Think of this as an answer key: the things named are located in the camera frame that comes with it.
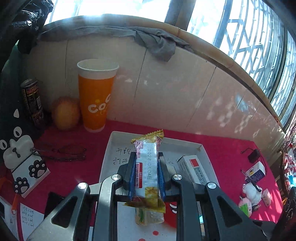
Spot orange paper cup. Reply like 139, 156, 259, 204
77, 59, 119, 133

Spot dark frame eyeglasses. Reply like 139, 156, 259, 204
32, 144, 88, 162

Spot black phone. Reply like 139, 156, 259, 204
43, 192, 66, 219

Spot black cat print bag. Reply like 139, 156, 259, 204
0, 42, 50, 163

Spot grey cloth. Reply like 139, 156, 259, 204
37, 26, 193, 62

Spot clear yellow green packet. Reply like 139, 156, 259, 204
135, 207, 165, 226

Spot white plush toy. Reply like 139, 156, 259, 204
242, 183, 263, 208

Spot white box red label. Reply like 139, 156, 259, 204
177, 155, 214, 186

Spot white panda paw holder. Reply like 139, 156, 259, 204
10, 153, 51, 198

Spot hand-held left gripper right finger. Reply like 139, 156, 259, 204
158, 152, 269, 241

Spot blue white medicine box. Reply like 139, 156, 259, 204
245, 161, 266, 181

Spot pink green small plush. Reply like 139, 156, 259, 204
238, 196, 252, 217

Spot black shiny jacket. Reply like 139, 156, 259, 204
0, 0, 55, 54

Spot hanging wicker chair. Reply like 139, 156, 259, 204
279, 120, 296, 193

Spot red white seat cushion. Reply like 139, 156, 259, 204
283, 153, 296, 176

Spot black pen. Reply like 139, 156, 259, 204
242, 169, 263, 193

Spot orange fruit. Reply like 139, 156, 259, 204
51, 97, 80, 130

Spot window with lattice grille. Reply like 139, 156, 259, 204
46, 0, 296, 130

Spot yellow white snack bar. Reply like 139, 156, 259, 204
124, 129, 166, 213

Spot white cardboard tray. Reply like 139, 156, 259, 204
92, 131, 220, 241

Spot black drink can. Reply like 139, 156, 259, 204
20, 79, 47, 129

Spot pink tissue pack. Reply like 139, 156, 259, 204
261, 188, 272, 207

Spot white handwritten note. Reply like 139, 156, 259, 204
20, 203, 45, 240

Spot pink woven table mat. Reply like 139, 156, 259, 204
0, 119, 285, 241

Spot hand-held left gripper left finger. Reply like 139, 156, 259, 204
26, 152, 137, 241

